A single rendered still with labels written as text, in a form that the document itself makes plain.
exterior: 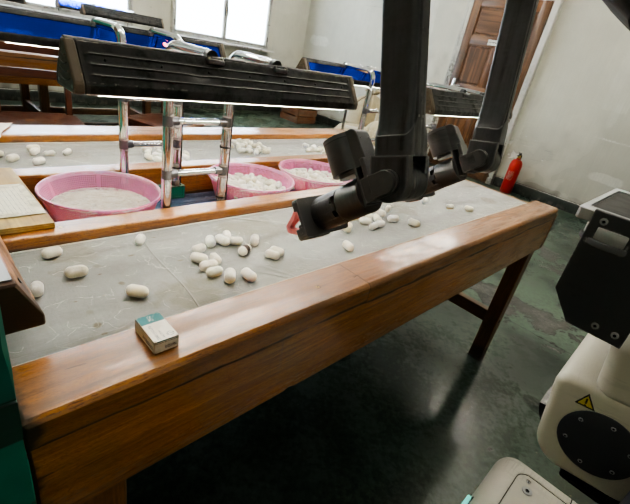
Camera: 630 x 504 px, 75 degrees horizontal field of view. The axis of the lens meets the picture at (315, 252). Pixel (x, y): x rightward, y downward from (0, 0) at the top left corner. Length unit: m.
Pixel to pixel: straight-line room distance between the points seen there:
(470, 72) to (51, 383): 5.68
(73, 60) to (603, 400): 0.89
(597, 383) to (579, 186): 4.83
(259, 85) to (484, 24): 5.20
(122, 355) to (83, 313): 0.14
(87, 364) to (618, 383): 0.70
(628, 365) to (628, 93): 4.83
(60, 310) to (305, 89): 0.62
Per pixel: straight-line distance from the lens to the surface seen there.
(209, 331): 0.64
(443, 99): 1.42
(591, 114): 5.48
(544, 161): 5.58
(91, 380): 0.58
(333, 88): 1.01
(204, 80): 0.80
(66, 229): 0.93
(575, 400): 0.76
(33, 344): 0.68
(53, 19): 1.30
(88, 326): 0.70
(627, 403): 0.74
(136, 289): 0.74
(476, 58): 5.90
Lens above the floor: 1.17
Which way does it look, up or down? 26 degrees down
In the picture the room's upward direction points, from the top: 12 degrees clockwise
